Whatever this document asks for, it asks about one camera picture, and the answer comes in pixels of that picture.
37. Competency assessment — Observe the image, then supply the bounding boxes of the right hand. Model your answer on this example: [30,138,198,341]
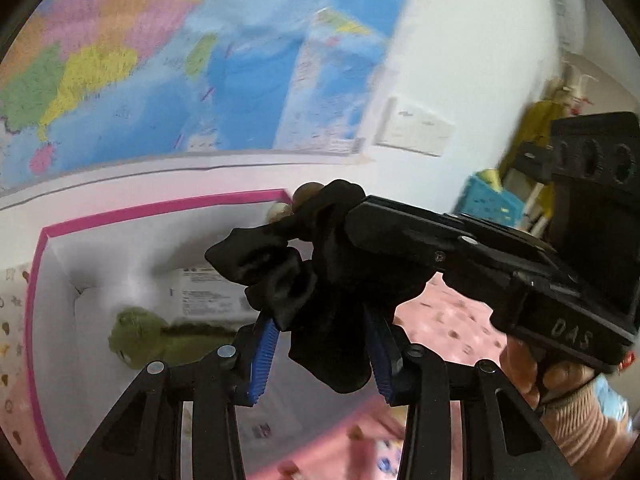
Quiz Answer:
[500,336,594,408]

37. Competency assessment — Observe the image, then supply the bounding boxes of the pink cardboard box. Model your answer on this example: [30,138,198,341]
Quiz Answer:
[24,187,396,480]

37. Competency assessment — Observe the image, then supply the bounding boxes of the colourful wall map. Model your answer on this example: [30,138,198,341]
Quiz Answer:
[1,0,407,192]

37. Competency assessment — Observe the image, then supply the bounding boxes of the yellow coat on rack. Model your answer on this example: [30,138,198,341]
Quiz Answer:
[498,100,565,219]

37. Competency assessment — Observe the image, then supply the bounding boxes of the cotton swab packet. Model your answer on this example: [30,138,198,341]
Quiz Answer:
[169,266,258,326]

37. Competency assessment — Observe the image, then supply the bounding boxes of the white wall sockets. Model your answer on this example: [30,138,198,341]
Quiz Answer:
[375,96,454,157]

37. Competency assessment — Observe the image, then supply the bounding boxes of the black scrunchie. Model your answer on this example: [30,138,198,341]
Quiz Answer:
[205,180,397,394]

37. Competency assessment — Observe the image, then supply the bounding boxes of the blue plastic basket shelf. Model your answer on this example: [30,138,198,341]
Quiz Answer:
[454,174,525,228]

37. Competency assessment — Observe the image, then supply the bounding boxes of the pink patterned bed sheet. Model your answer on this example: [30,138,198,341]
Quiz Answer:
[1,264,506,479]

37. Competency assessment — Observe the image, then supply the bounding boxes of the pink right sleeve forearm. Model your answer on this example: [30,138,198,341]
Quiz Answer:
[541,382,639,479]

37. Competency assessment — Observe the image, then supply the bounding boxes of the green plush dinosaur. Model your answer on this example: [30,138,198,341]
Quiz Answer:
[108,307,238,370]

